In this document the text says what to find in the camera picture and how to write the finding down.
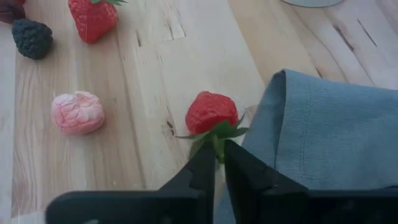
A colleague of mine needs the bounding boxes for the blue-grey cloth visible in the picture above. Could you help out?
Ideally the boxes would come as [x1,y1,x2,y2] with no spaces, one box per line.
[214,68,398,224]

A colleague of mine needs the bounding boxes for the pink toy raspberry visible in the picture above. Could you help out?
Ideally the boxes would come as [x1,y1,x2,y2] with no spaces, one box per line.
[51,90,106,136]

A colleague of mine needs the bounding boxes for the dark red toy cherries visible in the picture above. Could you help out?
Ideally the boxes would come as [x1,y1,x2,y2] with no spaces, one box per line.
[0,0,26,25]

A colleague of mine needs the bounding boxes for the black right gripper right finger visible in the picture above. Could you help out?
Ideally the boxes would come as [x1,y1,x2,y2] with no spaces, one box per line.
[223,139,398,224]

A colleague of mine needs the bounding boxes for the small red toy strawberry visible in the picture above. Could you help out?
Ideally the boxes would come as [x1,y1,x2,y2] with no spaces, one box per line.
[175,90,249,164]

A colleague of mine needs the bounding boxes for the white plant pot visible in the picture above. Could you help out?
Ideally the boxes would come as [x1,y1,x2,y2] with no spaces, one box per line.
[281,0,345,8]

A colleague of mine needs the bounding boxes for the large red toy strawberry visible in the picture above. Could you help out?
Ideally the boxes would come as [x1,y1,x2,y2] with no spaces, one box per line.
[67,0,127,44]

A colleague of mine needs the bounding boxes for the black toy blackberry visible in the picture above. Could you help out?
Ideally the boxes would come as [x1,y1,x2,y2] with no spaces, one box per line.
[11,18,53,60]

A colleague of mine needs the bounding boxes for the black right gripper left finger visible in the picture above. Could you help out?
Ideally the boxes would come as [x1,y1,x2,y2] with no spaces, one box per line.
[45,142,216,224]

